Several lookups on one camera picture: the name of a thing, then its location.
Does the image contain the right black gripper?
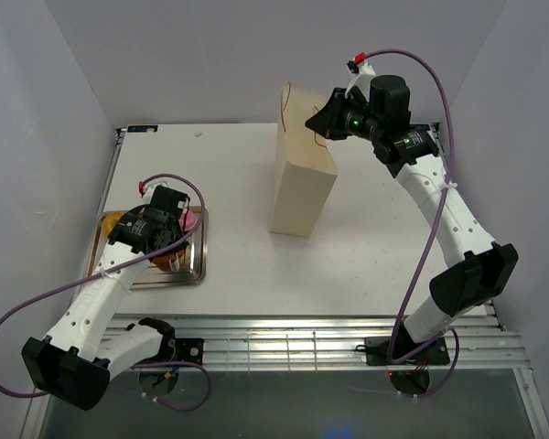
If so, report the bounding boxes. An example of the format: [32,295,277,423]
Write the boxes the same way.
[305,88,382,143]

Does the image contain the pink frosted donut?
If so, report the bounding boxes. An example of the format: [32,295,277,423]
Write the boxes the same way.
[179,209,198,232]

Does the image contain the sesame twisted bread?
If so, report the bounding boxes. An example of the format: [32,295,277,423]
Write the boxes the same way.
[152,241,188,273]

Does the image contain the beige paper bag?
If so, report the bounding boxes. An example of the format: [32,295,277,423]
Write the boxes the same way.
[270,82,338,237]

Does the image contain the metal tongs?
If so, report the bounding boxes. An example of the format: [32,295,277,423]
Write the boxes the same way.
[159,211,198,273]

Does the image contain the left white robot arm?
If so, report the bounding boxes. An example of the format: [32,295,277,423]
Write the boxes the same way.
[21,184,188,411]

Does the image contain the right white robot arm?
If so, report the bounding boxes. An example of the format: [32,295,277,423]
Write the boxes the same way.
[305,75,518,363]

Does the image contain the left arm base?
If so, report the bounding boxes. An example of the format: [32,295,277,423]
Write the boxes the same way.
[139,337,205,365]

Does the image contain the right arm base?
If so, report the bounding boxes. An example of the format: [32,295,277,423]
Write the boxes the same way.
[354,337,450,367]

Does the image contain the plain orange donut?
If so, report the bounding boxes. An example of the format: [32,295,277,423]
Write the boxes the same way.
[102,211,124,237]

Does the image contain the steel tray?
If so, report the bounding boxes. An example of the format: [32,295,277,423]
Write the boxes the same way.
[85,206,209,290]

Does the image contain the left blue table label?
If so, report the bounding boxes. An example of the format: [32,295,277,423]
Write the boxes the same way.
[126,125,158,134]

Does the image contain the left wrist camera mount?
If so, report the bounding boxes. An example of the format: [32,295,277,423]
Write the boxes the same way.
[138,181,168,204]

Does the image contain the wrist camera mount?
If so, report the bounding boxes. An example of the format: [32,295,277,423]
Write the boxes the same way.
[138,181,168,204]
[345,52,376,98]

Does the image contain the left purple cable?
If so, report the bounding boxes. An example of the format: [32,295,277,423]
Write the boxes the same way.
[0,172,211,412]

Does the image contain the purple cable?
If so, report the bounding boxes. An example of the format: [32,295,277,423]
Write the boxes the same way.
[365,48,462,400]
[0,172,211,412]

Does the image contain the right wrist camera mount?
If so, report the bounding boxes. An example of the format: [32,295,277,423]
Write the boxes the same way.
[345,52,376,98]

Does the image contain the aluminium rail frame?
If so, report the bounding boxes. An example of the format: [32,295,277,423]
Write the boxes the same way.
[22,314,549,438]

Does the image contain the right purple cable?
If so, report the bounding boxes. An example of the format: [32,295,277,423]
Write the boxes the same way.
[365,48,462,400]

